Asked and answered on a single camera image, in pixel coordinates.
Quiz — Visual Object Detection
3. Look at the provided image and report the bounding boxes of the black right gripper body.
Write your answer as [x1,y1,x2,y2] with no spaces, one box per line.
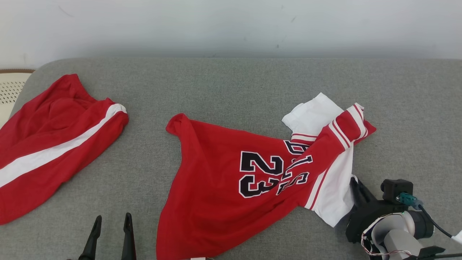
[345,200,407,243]

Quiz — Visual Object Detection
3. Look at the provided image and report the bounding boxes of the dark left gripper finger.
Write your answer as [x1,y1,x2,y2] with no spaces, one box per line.
[79,215,102,260]
[121,212,137,260]

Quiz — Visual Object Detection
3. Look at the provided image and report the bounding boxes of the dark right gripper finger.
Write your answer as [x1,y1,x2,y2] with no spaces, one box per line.
[349,176,376,208]

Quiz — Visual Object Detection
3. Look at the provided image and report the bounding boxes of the red white number 23 jersey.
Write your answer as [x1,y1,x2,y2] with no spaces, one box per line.
[156,92,377,260]

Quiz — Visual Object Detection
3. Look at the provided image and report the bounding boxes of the red shorts with white stripe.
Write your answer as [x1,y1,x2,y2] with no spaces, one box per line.
[0,74,129,225]

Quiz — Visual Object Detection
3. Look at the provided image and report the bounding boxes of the cream perforated laundry basket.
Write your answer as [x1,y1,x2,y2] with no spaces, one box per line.
[0,69,35,129]

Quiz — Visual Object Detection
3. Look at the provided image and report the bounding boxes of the thin red white wires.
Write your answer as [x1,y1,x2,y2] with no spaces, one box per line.
[361,213,412,257]

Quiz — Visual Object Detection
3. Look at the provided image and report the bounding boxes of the black cable with teal plug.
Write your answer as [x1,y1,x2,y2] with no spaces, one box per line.
[396,192,456,239]

